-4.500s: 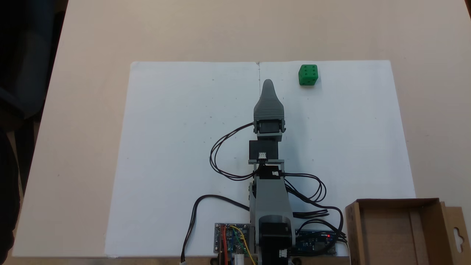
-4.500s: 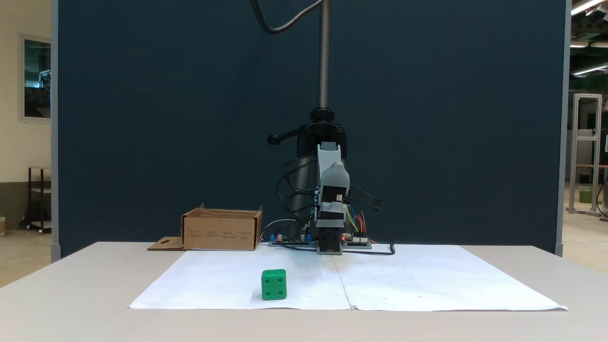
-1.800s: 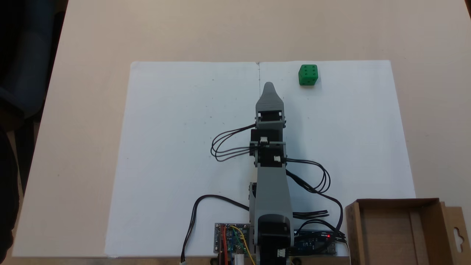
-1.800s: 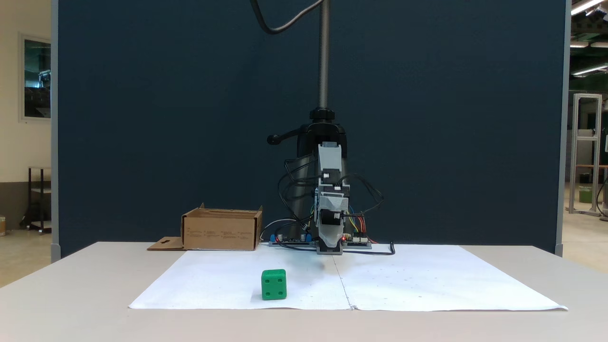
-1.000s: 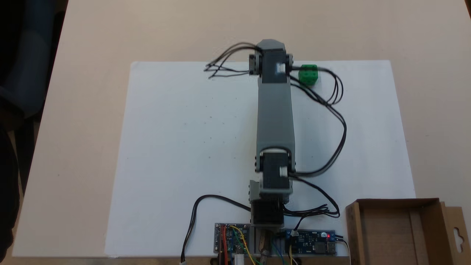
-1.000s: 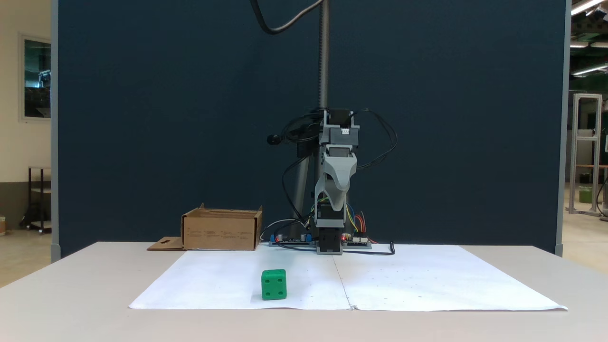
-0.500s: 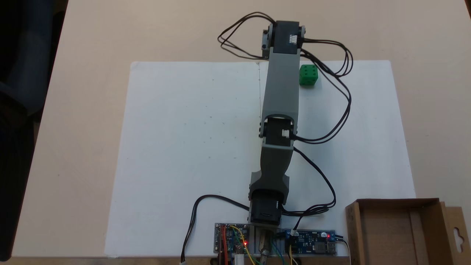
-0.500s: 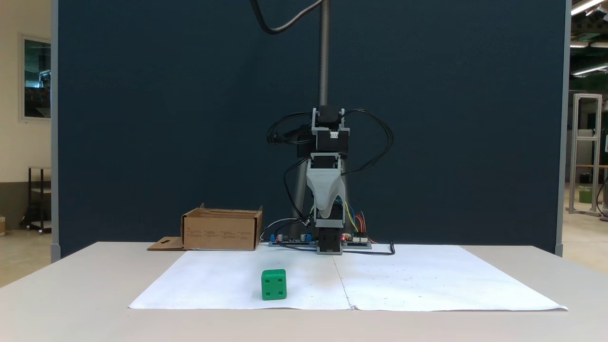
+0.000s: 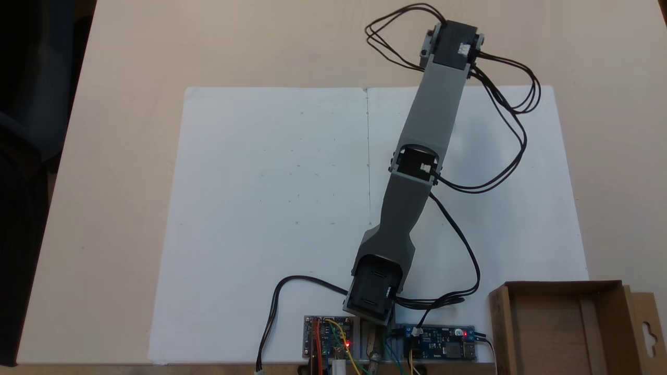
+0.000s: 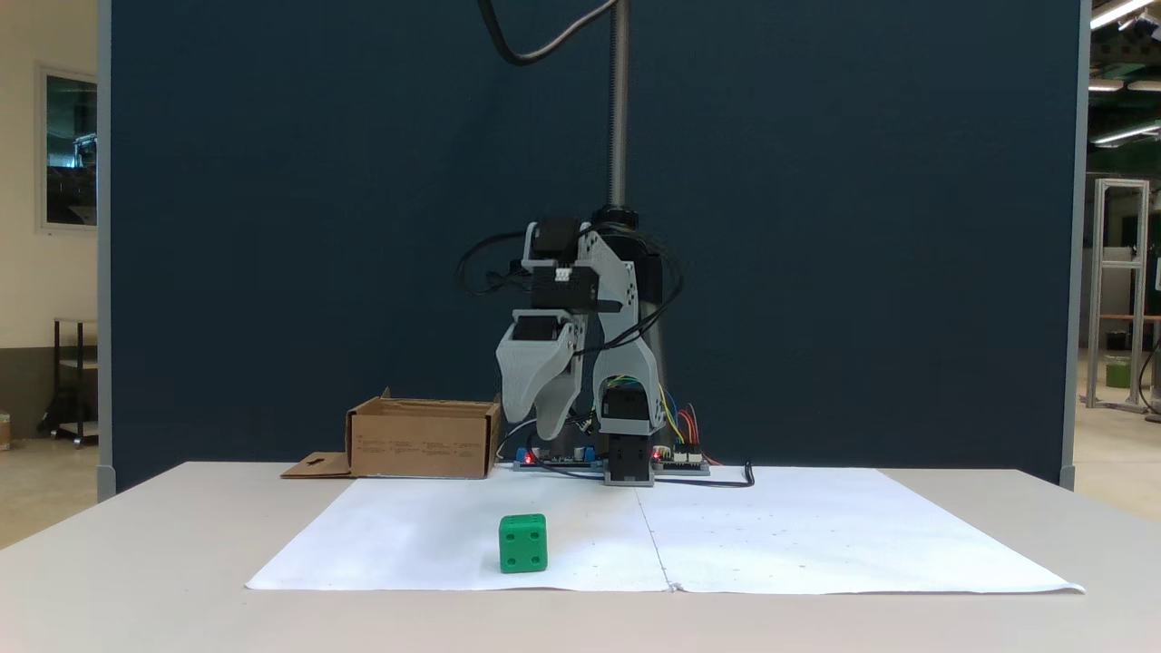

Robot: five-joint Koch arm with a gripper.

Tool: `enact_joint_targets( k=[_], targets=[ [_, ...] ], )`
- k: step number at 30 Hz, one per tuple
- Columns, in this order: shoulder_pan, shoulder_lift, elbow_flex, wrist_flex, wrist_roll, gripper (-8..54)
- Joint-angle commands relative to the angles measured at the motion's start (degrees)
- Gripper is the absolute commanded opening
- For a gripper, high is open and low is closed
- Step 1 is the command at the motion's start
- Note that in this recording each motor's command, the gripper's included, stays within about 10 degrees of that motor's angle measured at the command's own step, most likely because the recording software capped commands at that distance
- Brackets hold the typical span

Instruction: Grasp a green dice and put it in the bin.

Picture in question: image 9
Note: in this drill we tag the brown cardboard box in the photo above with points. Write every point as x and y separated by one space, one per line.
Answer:
547 333

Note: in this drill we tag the metal table clamp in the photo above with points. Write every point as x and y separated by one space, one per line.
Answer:
375 349

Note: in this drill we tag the blue circuit board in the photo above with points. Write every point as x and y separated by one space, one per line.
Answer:
443 341

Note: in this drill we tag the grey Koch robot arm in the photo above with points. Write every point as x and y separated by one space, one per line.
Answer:
437 104

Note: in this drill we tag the white plug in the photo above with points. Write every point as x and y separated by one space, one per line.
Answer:
339 367

